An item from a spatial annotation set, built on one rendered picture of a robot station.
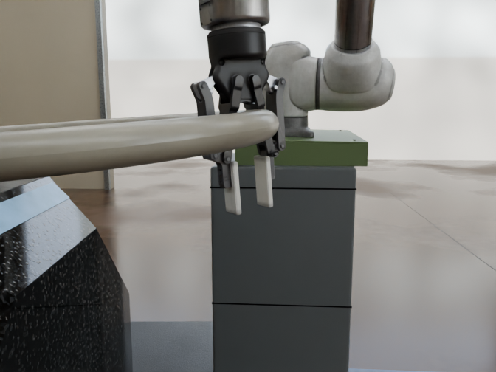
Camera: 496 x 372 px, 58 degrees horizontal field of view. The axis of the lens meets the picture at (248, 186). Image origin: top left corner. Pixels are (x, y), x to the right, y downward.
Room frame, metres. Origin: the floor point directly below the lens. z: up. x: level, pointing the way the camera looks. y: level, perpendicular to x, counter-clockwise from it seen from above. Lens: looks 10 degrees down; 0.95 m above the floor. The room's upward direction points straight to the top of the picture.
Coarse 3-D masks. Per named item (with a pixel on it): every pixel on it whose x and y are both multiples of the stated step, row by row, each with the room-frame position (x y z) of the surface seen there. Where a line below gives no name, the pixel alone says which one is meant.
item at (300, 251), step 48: (240, 192) 1.23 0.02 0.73; (288, 192) 1.22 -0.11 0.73; (336, 192) 1.21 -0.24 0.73; (240, 240) 1.23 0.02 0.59; (288, 240) 1.22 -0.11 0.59; (336, 240) 1.21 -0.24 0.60; (240, 288) 1.23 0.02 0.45; (288, 288) 1.22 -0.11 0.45; (336, 288) 1.21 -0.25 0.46; (240, 336) 1.23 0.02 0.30; (288, 336) 1.22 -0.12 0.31; (336, 336) 1.21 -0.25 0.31
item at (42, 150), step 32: (0, 128) 0.66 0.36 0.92; (32, 128) 0.68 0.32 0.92; (64, 128) 0.28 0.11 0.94; (96, 128) 0.29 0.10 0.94; (128, 128) 0.30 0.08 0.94; (160, 128) 0.31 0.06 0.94; (192, 128) 0.32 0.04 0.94; (224, 128) 0.35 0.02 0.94; (256, 128) 0.39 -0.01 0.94; (0, 160) 0.26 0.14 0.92; (32, 160) 0.27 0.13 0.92; (64, 160) 0.27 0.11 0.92; (96, 160) 0.28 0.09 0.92; (128, 160) 0.29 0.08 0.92; (160, 160) 0.31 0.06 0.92
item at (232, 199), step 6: (234, 162) 0.58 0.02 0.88; (234, 168) 0.57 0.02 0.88; (234, 174) 0.58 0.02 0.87; (234, 180) 0.58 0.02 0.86; (234, 186) 0.58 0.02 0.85; (228, 192) 0.59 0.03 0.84; (234, 192) 0.58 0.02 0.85; (228, 198) 0.59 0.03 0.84; (234, 198) 0.58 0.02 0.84; (240, 198) 0.58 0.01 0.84; (228, 204) 0.59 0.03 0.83; (234, 204) 0.58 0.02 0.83; (240, 204) 0.58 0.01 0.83; (228, 210) 0.59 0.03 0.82; (234, 210) 0.58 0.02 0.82; (240, 210) 0.58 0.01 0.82
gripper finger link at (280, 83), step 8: (280, 80) 0.62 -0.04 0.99; (280, 88) 0.62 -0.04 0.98; (272, 96) 0.62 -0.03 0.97; (280, 96) 0.62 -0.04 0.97; (272, 104) 0.63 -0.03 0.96; (280, 104) 0.62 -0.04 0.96; (280, 112) 0.62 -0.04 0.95; (280, 120) 0.62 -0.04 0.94; (280, 128) 0.62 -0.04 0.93; (280, 136) 0.62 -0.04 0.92; (280, 144) 0.62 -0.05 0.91
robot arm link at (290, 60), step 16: (272, 48) 1.37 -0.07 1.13; (288, 48) 1.35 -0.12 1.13; (304, 48) 1.36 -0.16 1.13; (272, 64) 1.34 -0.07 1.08; (288, 64) 1.33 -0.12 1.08; (304, 64) 1.33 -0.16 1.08; (288, 80) 1.33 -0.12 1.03; (304, 80) 1.32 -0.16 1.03; (288, 96) 1.33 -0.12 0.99; (304, 96) 1.33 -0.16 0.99; (288, 112) 1.34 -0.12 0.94; (304, 112) 1.37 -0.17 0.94
